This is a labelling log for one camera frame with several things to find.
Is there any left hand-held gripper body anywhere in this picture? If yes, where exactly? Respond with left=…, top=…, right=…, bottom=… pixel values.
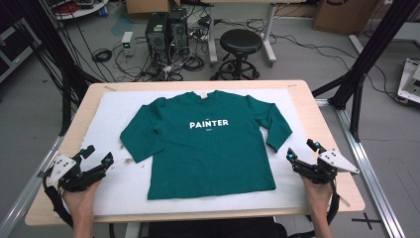
left=49, top=152, right=107, bottom=193

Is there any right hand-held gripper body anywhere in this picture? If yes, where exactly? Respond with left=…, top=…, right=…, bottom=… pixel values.
left=292, top=148, right=361, bottom=185

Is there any green long-sleeve shirt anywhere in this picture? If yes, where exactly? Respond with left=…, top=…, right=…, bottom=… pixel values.
left=119, top=89, right=293, bottom=200

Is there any person's right hand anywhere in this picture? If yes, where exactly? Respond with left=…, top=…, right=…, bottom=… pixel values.
left=301, top=176, right=334, bottom=216

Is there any person's left hand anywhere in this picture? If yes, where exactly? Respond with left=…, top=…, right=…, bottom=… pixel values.
left=61, top=179, right=102, bottom=218

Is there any white foam mat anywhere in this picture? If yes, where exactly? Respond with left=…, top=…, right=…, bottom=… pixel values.
left=60, top=88, right=320, bottom=217

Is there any black tape cross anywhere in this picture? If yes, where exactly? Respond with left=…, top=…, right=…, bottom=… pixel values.
left=351, top=212, right=382, bottom=231

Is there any white table leg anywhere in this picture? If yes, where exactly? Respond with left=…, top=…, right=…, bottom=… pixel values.
left=125, top=221, right=142, bottom=238

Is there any person's dark clothing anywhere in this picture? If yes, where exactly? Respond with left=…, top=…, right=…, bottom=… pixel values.
left=142, top=216, right=288, bottom=238

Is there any white machine part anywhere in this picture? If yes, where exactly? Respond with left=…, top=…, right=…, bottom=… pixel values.
left=396, top=59, right=420, bottom=105

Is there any small white box green light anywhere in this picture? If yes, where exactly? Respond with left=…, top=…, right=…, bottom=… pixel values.
left=121, top=31, right=137, bottom=57

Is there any dark equipment rack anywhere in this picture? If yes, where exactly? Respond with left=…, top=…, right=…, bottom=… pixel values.
left=0, top=19, right=44, bottom=83

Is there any black round stool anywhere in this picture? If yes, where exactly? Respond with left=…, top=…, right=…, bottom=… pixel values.
left=210, top=28, right=264, bottom=81

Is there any teal floor sheet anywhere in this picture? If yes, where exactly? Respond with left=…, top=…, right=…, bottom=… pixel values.
left=110, top=16, right=136, bottom=38

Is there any large cardboard box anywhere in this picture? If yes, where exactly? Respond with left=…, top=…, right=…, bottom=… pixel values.
left=312, top=0, right=379, bottom=37

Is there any black computer tower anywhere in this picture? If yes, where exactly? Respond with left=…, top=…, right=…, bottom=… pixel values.
left=145, top=13, right=170, bottom=64
left=166, top=8, right=190, bottom=57

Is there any round white table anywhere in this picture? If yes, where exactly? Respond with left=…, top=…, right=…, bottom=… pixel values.
left=49, top=0, right=110, bottom=21

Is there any small cardboard box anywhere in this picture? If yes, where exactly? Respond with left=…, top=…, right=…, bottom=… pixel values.
left=125, top=0, right=181, bottom=15

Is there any aluminium floor rail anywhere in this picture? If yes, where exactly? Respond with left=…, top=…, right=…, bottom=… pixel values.
left=315, top=98, right=407, bottom=238
left=0, top=135, right=63, bottom=238

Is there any black metal frame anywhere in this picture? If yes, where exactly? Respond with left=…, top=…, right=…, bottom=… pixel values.
left=311, top=0, right=420, bottom=143
left=9, top=0, right=103, bottom=137

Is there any long black floor cable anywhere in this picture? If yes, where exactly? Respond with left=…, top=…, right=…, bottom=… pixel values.
left=273, top=33, right=400, bottom=103

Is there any coiled black floor cable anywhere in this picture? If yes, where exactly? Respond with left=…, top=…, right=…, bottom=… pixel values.
left=91, top=48, right=113, bottom=63

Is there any tangle of floor cables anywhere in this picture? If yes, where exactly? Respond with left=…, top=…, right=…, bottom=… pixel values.
left=112, top=33, right=206, bottom=83

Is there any white desk frame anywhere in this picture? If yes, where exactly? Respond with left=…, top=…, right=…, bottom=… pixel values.
left=201, top=0, right=308, bottom=67

